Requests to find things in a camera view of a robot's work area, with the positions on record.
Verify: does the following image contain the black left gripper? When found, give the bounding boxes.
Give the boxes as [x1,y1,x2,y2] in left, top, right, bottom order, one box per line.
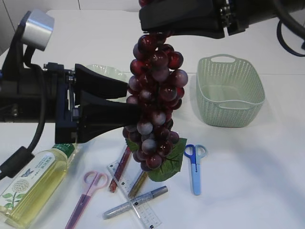
[43,62,141,144]

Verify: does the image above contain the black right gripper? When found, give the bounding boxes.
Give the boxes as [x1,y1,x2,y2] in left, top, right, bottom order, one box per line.
[139,0,250,39]

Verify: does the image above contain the purple artificial grape bunch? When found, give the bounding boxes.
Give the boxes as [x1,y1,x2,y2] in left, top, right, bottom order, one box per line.
[123,29,188,182]

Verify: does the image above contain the yellow tea drink bottle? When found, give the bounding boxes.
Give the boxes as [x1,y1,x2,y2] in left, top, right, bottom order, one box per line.
[0,144,81,229]

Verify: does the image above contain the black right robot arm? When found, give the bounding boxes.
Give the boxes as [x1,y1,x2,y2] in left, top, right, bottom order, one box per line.
[139,0,305,57]

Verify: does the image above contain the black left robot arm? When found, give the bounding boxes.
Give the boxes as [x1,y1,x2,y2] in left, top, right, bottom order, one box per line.
[0,46,141,178]

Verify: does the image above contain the green scalloped plastic plate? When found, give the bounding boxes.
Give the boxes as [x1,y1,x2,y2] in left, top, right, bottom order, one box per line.
[85,63,131,104]

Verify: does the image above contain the green woven plastic basket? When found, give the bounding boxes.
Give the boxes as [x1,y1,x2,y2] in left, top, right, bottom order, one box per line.
[196,54,265,128]

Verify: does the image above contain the red glitter pen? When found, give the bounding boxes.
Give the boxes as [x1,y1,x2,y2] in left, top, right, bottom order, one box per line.
[108,146,131,193]

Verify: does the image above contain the gold glitter pen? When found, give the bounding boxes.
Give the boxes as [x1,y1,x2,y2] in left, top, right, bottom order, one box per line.
[128,171,148,198]

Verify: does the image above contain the silver glitter pen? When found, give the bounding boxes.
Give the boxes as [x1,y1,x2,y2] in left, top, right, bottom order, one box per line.
[102,186,168,219]

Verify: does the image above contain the clear plastic ruler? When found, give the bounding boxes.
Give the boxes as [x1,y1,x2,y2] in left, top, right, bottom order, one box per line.
[107,161,162,229]

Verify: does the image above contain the pink scissors with cover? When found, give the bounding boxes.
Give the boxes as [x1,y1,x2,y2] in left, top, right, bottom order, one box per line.
[65,171,108,229]

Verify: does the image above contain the blue scissors with cover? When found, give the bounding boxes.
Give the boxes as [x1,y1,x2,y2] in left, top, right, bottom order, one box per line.
[184,144,208,196]

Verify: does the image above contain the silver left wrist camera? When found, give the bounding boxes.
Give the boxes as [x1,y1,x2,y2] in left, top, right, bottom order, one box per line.
[21,9,55,51]

